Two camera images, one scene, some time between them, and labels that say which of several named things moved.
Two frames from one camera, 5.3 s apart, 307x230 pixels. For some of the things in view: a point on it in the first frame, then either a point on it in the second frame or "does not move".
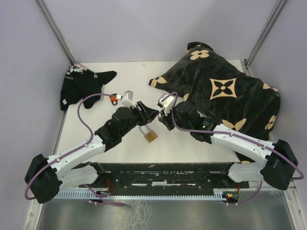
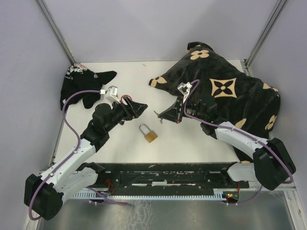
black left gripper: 147,114 -> 138,108
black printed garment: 78,82 does not move
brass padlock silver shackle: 149,136 does not move
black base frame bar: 164,178 does not move
